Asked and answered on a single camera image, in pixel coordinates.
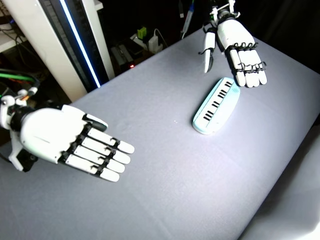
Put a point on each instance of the white column with blue light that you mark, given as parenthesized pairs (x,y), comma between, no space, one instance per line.
(45,45)

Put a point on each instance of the white shelf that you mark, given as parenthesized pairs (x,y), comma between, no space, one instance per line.
(7,40)

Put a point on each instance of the black device with red light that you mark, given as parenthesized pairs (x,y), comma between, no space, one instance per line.
(123,56)

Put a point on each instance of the grey table cloth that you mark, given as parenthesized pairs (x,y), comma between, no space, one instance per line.
(162,175)

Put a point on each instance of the green plug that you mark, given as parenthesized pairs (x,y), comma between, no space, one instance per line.
(142,32)

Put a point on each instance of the white power strip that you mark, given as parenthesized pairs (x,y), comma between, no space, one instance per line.
(153,42)

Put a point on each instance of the light blue toy piano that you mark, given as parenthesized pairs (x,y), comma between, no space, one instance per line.
(223,110)

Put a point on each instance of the white black wrist camera mount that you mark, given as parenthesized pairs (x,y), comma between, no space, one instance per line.
(18,156)

